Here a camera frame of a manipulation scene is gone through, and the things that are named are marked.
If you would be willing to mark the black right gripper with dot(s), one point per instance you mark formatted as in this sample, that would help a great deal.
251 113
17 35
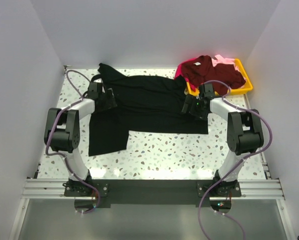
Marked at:
189 99

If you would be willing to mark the yellow plastic tray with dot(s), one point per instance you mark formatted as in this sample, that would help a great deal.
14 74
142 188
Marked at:
239 82

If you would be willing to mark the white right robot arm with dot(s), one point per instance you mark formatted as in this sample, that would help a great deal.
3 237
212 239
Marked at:
244 135

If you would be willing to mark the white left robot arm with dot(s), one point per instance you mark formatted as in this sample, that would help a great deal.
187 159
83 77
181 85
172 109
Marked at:
62 136

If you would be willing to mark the black t shirt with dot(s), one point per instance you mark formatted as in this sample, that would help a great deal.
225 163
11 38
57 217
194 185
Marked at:
145 103

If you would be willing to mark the aluminium frame rail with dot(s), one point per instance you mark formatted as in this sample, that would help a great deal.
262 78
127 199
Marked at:
267 189

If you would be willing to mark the maroon t shirt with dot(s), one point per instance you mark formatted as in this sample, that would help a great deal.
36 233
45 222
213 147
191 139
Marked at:
212 72

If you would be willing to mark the magenta t shirt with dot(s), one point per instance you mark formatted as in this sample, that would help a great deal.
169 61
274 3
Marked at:
178 71

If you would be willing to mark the light pink t shirt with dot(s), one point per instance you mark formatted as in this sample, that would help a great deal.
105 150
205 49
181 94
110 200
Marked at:
219 59

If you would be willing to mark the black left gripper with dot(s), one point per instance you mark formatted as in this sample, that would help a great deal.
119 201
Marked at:
109 102

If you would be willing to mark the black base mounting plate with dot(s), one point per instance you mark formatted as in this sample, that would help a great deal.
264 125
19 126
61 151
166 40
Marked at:
124 196

